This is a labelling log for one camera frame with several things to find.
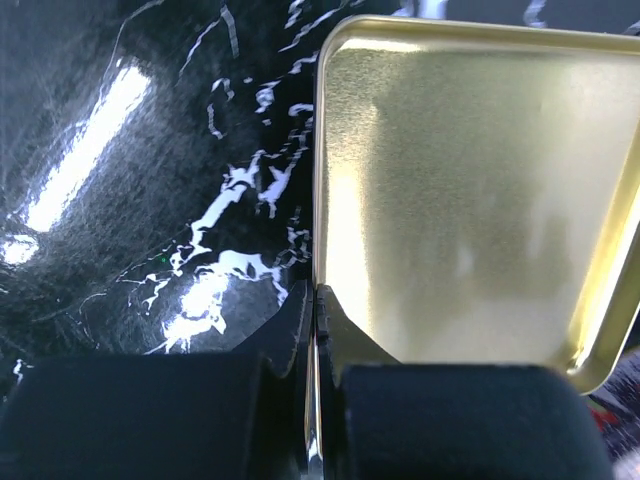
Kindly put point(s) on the gold box lid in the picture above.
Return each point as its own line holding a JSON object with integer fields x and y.
{"x": 476, "y": 192}

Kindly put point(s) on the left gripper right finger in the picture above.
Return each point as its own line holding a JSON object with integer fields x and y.
{"x": 386, "y": 420}

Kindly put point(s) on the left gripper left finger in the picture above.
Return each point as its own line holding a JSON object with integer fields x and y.
{"x": 227, "y": 415}

